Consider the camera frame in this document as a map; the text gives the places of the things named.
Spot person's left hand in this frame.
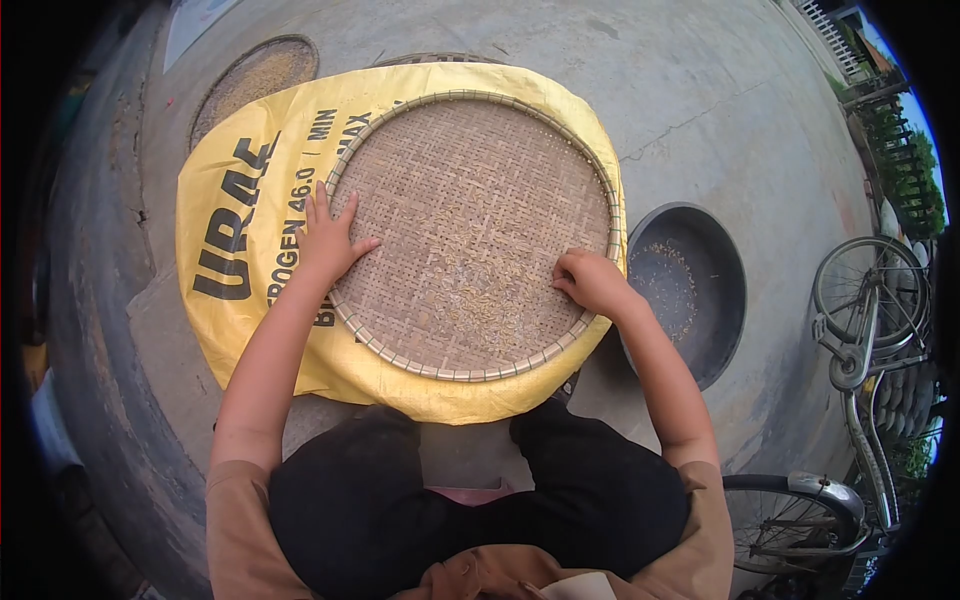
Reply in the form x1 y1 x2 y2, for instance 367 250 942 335
294 180 383 291

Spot person's right hand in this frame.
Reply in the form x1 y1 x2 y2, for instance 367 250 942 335
552 247 640 321

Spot person's right fingers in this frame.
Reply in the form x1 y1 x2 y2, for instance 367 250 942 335
552 248 601 297

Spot scattered rice grains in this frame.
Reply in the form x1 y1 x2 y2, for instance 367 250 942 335
417 201 560 348

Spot yellow woven printed sack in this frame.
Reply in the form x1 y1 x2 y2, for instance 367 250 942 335
175 61 628 426

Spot grain husks in basin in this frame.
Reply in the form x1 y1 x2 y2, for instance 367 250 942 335
628 240 700 345

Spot round woven bamboo tray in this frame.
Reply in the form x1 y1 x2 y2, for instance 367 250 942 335
324 89 626 384

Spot black round basin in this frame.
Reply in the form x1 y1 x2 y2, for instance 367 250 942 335
619 201 749 392

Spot bamboo tray full of grain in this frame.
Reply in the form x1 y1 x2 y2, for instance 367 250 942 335
187 33 321 153

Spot pink flat stool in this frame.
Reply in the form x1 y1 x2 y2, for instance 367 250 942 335
423 483 516 508

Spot person's legs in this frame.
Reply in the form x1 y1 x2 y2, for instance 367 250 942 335
267 397 692 600

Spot old bicycle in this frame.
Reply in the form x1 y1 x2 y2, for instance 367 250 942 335
723 235 939 595

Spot person's body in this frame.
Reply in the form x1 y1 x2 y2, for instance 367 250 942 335
205 457 736 600

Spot dark wooden fence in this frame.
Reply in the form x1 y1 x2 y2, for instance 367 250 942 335
838 71 948 240

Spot white picket fence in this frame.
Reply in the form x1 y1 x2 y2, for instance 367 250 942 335
793 0 865 80

